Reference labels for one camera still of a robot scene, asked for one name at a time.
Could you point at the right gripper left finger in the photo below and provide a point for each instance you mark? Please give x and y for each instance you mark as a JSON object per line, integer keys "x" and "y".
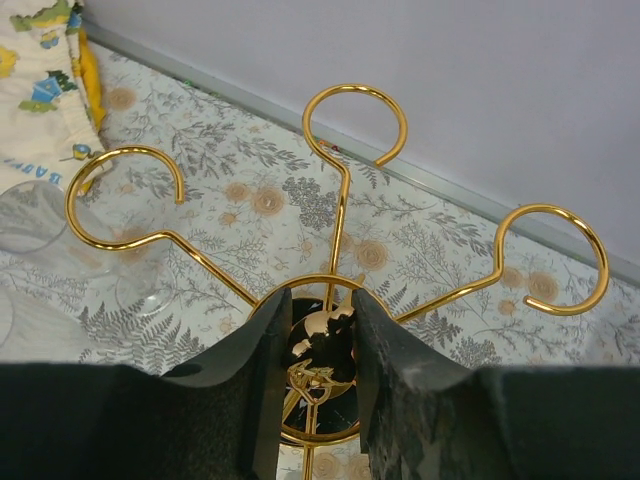
{"x": 215, "y": 416}

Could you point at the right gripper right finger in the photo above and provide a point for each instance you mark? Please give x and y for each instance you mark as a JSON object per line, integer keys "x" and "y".
{"x": 423, "y": 416}

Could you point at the gold wine glass rack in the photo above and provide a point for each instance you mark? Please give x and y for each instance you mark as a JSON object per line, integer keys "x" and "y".
{"x": 331, "y": 279}

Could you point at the tall clear flute glass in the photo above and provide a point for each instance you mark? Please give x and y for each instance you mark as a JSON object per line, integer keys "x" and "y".
{"x": 34, "y": 229}

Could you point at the floral table mat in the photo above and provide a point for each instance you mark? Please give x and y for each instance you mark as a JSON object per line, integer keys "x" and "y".
{"x": 261, "y": 205}

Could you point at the dinosaur print cloth bag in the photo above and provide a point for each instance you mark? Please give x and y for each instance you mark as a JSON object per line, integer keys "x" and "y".
{"x": 51, "y": 95}

